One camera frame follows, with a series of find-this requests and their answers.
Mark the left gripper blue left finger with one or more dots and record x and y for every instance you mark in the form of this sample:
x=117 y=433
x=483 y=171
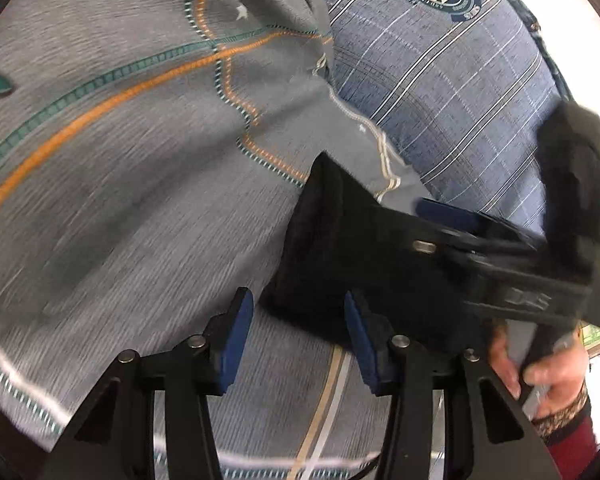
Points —
x=226 y=335

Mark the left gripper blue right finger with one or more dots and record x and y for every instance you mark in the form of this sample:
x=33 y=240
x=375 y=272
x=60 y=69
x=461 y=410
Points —
x=370 y=334

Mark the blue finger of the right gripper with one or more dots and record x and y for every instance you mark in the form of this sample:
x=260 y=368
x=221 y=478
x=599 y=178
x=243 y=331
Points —
x=476 y=230

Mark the black pants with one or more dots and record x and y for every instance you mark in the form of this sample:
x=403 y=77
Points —
x=438 y=273

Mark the person's right hand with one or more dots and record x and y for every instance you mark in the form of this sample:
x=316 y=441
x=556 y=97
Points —
x=562 y=373

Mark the blue plaid pillow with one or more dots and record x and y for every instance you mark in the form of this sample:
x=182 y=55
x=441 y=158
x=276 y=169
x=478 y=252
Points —
x=459 y=87

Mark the grey patterned bed sheet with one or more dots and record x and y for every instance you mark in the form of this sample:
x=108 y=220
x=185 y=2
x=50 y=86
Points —
x=151 y=153

